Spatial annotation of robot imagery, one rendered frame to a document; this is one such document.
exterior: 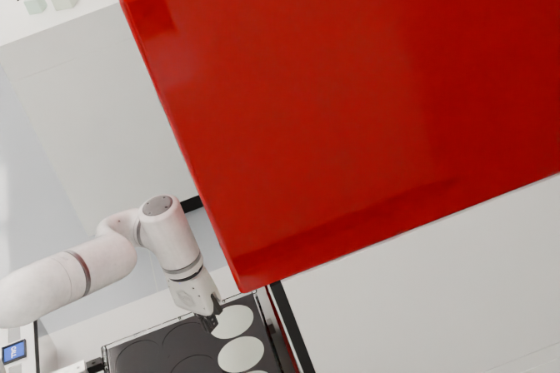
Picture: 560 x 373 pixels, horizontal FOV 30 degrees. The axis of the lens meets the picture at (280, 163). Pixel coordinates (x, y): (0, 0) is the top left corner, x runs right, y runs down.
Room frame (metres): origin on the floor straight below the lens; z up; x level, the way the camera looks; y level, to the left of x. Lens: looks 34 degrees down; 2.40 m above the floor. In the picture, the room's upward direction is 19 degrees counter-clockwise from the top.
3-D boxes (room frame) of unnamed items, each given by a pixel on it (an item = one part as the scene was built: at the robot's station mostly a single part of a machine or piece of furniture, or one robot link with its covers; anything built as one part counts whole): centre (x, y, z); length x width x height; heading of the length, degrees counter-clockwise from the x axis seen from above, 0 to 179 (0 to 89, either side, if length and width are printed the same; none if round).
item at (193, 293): (1.66, 0.25, 1.09); 0.10 x 0.07 x 0.11; 44
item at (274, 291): (1.82, 0.10, 1.02); 0.81 x 0.03 x 0.40; 3
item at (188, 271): (1.66, 0.25, 1.15); 0.09 x 0.08 x 0.03; 44
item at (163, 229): (1.67, 0.25, 1.23); 0.09 x 0.08 x 0.13; 47
